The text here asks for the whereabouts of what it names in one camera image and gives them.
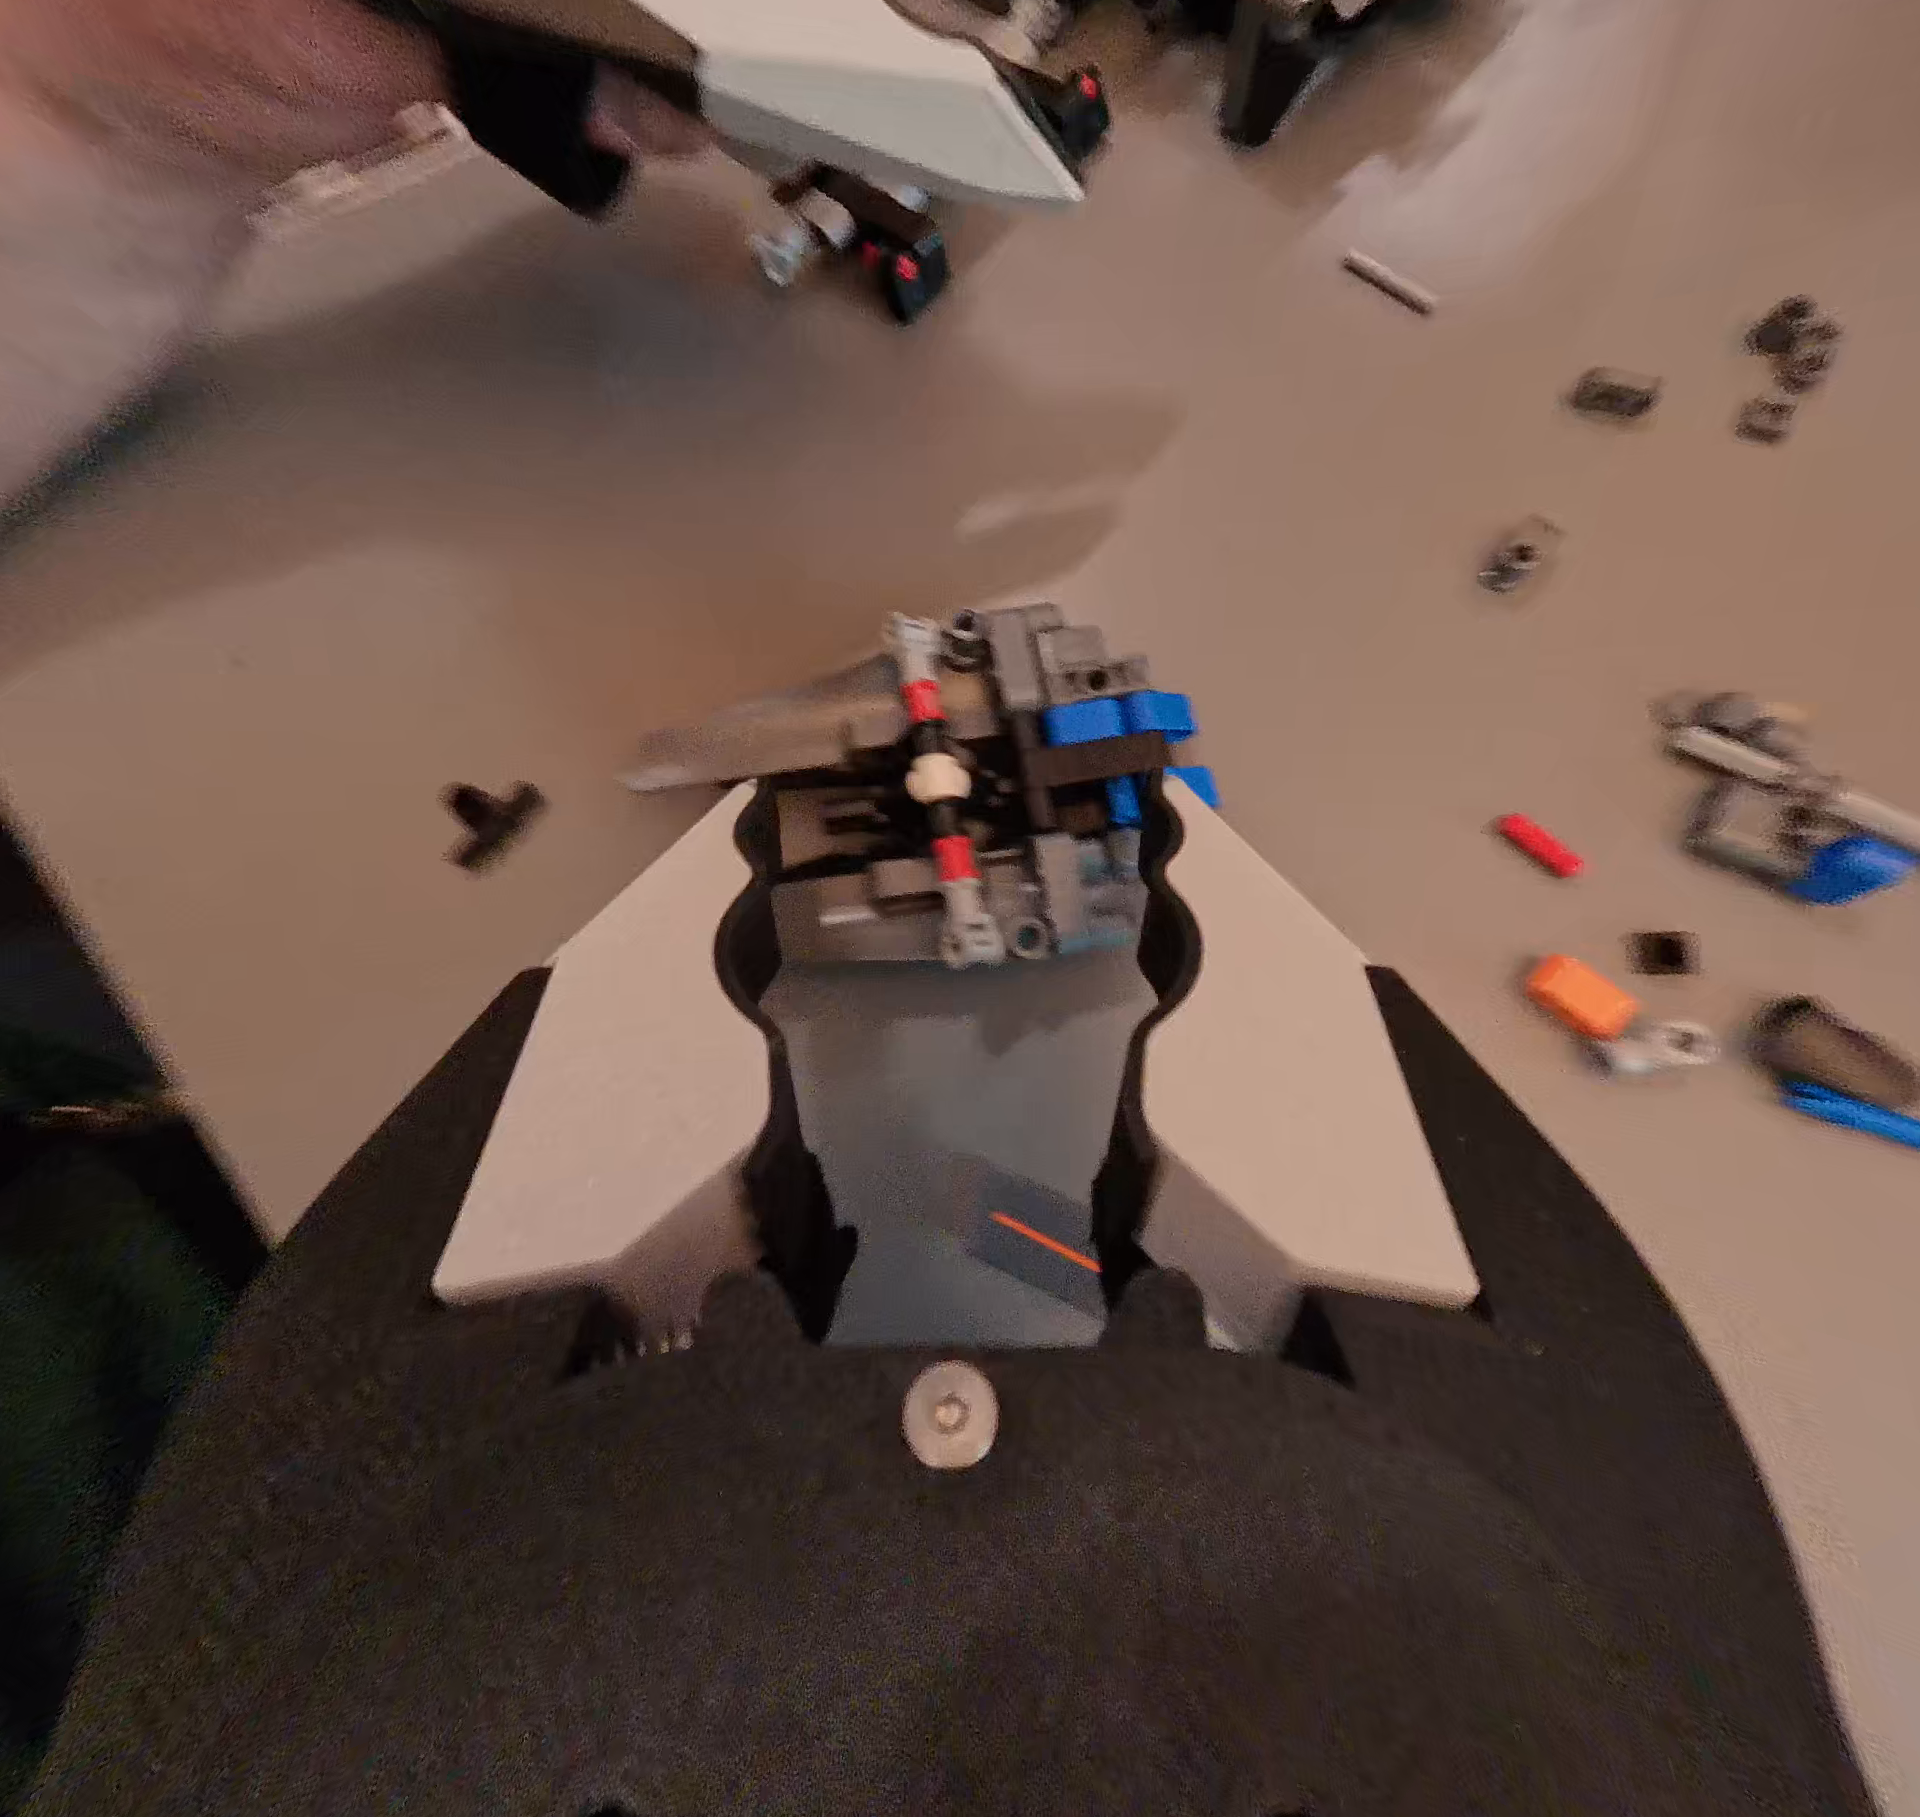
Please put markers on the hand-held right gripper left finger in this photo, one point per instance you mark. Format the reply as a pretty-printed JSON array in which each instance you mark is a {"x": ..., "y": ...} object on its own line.
[{"x": 598, "y": 1141}]

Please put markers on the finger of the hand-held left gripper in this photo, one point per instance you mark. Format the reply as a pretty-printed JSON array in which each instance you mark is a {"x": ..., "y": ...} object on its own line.
[
  {"x": 901, "y": 92},
  {"x": 945, "y": 9}
]

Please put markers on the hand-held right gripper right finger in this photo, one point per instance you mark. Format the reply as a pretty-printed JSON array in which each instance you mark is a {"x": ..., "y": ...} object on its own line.
[{"x": 1304, "y": 1141}]

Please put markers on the small black brick assembly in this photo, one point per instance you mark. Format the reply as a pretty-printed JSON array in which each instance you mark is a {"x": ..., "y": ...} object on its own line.
[{"x": 886, "y": 250}]

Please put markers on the grey winged brick assembly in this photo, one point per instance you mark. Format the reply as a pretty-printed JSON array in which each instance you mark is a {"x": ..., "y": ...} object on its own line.
[{"x": 1049, "y": 798}]

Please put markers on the person's left hand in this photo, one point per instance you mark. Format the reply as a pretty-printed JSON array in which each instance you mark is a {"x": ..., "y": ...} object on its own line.
[{"x": 149, "y": 78}]

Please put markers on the grey tile with orange stripe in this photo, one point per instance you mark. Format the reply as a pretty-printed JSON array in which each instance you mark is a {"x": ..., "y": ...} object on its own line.
[{"x": 1035, "y": 1231}]

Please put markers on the orange small brick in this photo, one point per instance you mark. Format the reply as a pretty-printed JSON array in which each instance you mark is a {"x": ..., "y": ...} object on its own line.
[{"x": 1577, "y": 994}]

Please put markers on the black tee connector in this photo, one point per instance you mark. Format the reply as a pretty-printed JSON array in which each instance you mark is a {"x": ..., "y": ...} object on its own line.
[{"x": 493, "y": 814}]

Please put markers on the light grey small connector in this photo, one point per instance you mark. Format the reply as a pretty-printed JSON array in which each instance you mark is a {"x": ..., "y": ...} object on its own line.
[{"x": 1651, "y": 1049}]

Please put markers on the red small pin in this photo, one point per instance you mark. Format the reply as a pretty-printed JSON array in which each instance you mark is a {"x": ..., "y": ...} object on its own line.
[{"x": 1542, "y": 843}]

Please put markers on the black square brick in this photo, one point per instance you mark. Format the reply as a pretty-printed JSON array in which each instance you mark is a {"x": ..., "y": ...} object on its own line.
[{"x": 1661, "y": 950}]

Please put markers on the light grey axle rod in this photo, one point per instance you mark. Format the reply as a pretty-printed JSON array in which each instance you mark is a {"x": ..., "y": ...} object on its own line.
[{"x": 1388, "y": 283}]

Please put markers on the dark curved wedge brick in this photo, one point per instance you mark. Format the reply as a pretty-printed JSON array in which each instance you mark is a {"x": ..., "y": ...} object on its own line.
[{"x": 1830, "y": 1045}]

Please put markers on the blue pin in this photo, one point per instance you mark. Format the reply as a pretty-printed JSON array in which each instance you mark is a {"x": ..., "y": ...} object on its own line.
[{"x": 1853, "y": 1111}]

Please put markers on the dark grey cross-hole connector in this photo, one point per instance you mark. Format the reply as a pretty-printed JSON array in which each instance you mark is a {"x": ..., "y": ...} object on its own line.
[{"x": 1519, "y": 558}]

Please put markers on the grey short beam brick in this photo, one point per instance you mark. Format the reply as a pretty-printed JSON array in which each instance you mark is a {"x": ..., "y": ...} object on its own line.
[{"x": 1612, "y": 391}]

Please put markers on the small grey square brick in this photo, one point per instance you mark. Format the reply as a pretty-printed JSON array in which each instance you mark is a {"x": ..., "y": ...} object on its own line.
[{"x": 1765, "y": 420}]

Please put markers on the dark grey double connector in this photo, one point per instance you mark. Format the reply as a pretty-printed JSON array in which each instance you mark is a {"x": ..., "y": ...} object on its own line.
[{"x": 1792, "y": 331}]

